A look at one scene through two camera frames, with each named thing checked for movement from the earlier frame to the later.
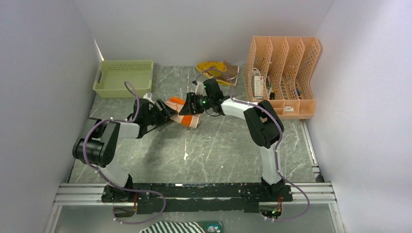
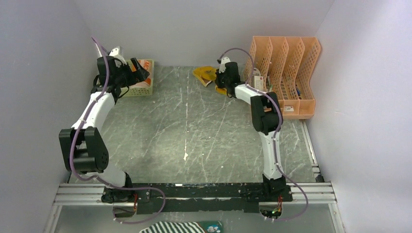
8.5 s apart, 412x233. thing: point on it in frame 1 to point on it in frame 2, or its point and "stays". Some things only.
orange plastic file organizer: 278,71 stays
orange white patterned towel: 191,120 to 145,64
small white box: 288,108 stays
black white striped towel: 174,227 stays
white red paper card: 257,83 stays
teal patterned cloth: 211,226 stays
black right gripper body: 207,100 to 221,80
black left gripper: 167,111 to 142,74
